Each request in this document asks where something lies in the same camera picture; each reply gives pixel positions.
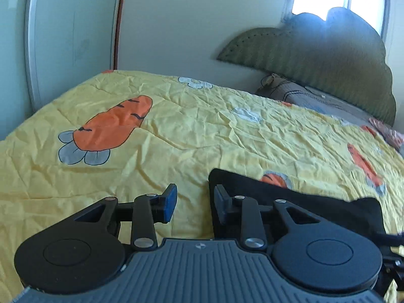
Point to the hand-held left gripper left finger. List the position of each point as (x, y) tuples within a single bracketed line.
[(171, 200)]

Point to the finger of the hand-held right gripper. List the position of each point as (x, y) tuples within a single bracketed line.
[(391, 238)]

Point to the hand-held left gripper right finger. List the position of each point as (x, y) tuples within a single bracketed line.
[(221, 202)]

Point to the black pants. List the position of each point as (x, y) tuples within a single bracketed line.
[(315, 202)]

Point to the yellow carrot print bedspread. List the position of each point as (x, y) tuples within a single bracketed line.
[(195, 132)]

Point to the pink patterned cloth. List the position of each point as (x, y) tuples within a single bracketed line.
[(389, 134)]

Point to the grey pillow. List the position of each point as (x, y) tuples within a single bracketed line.
[(315, 101)]

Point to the green padded headboard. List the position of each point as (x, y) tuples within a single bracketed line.
[(315, 53)]

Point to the brown wardrobe edge trim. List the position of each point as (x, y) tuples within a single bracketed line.
[(120, 22)]

